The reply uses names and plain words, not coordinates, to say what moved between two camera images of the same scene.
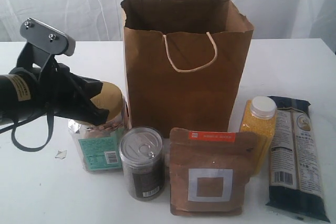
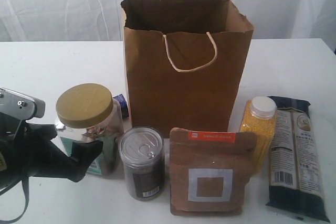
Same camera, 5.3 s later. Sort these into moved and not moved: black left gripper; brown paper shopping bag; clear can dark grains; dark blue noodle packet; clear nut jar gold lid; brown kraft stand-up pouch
Moved: black left gripper; clear nut jar gold lid
Not moved: clear can dark grains; brown paper shopping bag; dark blue noodle packet; brown kraft stand-up pouch
